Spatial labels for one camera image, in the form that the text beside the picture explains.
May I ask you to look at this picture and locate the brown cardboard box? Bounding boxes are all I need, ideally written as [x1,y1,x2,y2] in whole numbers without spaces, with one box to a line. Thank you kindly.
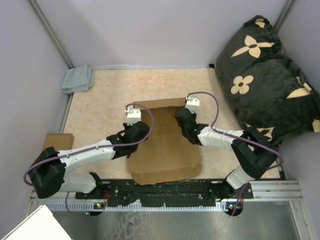
[127,97,203,185]

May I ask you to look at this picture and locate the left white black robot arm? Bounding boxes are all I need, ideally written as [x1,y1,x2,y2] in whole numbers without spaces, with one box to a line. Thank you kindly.
[26,121,151,199]

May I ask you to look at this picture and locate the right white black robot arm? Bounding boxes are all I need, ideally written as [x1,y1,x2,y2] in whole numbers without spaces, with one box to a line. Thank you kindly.
[174,107,280,190]

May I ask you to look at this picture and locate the small folded cardboard box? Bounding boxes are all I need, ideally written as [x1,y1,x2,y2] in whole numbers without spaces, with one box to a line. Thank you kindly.
[42,133,75,151]

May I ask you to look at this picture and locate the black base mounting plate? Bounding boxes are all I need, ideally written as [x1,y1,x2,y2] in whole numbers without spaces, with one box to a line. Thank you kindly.
[75,179,253,207]

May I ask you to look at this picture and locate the grey folded cloth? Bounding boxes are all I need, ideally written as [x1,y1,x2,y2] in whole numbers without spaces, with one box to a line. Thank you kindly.
[61,64,94,95]

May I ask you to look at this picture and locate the black floral pillow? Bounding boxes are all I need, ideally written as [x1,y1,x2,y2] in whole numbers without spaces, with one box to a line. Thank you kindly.
[214,15,320,144]

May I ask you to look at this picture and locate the white board corner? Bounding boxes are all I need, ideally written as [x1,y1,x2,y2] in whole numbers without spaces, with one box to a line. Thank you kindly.
[2,205,72,240]

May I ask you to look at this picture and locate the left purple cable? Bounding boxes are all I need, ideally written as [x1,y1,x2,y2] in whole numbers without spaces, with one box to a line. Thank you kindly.
[22,102,156,218]

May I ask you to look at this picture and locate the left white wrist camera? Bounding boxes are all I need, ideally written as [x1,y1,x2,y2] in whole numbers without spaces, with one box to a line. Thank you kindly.
[124,108,142,126]

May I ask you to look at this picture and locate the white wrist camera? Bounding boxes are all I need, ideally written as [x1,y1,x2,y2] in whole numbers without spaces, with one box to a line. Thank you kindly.
[184,95,200,114]
[124,108,142,126]

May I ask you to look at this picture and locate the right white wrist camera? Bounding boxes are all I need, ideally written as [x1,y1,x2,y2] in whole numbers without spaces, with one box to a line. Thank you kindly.
[184,95,200,114]

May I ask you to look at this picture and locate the aluminium frame rail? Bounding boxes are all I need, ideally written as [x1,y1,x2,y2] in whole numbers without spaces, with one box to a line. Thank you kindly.
[27,179,303,214]

